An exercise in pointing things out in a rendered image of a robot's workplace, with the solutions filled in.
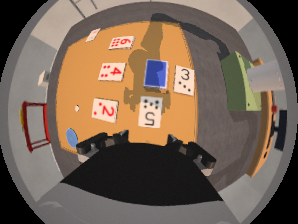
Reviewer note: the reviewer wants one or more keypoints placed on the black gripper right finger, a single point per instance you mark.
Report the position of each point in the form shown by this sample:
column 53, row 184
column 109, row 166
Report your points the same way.
column 200, row 157

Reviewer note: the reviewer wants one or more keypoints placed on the white card with red markings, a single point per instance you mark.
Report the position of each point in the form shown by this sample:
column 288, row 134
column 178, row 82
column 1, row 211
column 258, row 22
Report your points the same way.
column 121, row 42

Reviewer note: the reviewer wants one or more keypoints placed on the blue round disc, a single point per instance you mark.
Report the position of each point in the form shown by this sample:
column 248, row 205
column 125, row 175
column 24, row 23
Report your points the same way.
column 71, row 137

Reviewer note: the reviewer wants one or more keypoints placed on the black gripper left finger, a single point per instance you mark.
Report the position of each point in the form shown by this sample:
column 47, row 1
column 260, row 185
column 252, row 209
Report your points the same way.
column 90, row 146

